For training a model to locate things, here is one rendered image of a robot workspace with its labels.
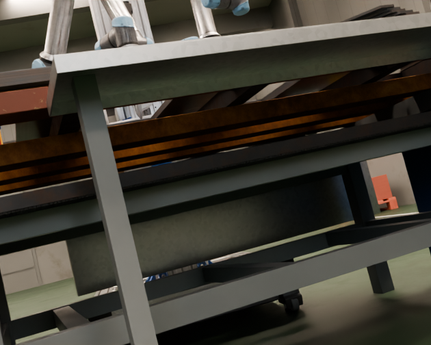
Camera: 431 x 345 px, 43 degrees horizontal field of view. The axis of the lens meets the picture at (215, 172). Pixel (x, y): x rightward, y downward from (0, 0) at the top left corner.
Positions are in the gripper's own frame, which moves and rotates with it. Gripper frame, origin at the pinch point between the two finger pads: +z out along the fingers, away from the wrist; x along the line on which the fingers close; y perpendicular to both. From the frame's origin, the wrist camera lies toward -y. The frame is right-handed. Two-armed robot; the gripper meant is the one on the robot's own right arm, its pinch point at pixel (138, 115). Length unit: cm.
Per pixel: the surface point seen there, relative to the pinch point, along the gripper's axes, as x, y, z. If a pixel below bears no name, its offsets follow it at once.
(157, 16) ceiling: 798, 295, -378
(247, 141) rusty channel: -7.1, 34.7, 17.1
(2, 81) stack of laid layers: -62, -43, 3
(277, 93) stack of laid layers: -12.6, 47.9, 3.0
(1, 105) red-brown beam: -62, -45, 8
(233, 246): 16, 29, 53
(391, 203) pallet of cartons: 461, 454, 78
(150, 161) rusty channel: -7.1, -1.6, 17.4
